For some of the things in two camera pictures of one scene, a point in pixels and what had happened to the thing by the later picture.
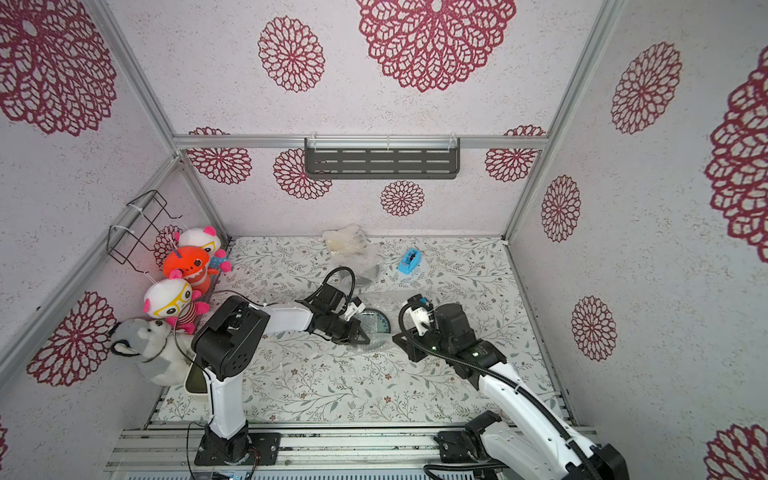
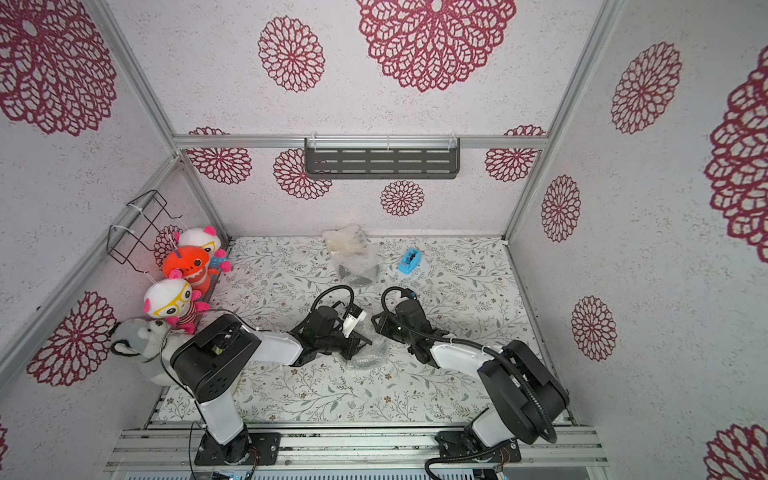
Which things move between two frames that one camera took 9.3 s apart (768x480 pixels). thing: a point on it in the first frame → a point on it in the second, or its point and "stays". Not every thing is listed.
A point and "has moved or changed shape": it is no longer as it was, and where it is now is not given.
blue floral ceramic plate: [373, 320] has moved or changed shape
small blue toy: [411, 259] stays
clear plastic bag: [347, 240] stays
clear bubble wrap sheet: [347, 240] stays
